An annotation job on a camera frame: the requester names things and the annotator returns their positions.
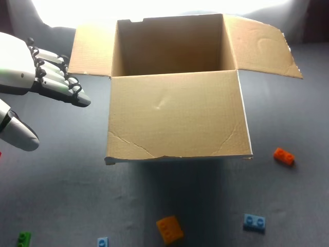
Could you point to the orange flat toy brick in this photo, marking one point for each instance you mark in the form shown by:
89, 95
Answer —
283, 156

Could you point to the green toy brick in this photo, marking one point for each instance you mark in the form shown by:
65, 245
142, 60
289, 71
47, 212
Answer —
24, 239

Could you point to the grey table cloth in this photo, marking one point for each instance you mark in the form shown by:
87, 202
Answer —
64, 193

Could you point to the light blue toy brick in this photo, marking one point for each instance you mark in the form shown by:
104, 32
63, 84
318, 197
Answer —
103, 242
254, 223

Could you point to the cardboard box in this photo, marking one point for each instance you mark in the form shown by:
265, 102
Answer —
180, 115

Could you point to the yellow-orange thick toy brick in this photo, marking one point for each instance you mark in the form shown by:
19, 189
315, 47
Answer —
169, 230

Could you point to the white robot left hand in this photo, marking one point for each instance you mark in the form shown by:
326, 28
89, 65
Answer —
15, 64

